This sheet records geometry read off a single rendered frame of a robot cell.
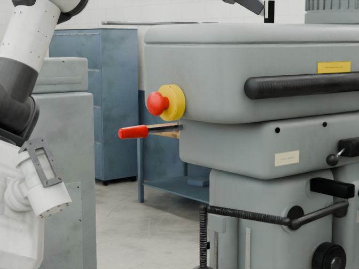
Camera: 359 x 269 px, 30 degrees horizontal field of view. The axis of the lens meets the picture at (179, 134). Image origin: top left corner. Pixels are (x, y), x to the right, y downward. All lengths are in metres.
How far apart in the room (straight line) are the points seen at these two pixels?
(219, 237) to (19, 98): 0.48
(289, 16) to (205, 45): 5.88
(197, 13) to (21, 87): 6.68
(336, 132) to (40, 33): 0.62
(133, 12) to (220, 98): 8.01
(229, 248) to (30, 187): 0.37
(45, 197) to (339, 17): 0.66
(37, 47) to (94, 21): 8.50
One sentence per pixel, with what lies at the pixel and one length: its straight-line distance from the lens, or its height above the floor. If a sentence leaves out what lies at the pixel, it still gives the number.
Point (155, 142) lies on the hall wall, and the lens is 8.74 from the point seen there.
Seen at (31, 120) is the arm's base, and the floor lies 1.70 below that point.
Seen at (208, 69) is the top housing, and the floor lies 1.82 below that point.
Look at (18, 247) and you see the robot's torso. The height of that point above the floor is 1.51.
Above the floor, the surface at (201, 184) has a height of 0.25.
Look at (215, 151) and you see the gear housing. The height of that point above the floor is 1.67.
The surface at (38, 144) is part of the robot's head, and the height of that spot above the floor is 1.69.
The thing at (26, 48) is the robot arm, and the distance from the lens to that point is 1.38.
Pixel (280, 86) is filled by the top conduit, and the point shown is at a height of 1.79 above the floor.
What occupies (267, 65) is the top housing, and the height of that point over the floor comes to 1.82.
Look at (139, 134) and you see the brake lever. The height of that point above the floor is 1.70.
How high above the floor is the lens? 1.86
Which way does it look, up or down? 8 degrees down
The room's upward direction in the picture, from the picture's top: straight up
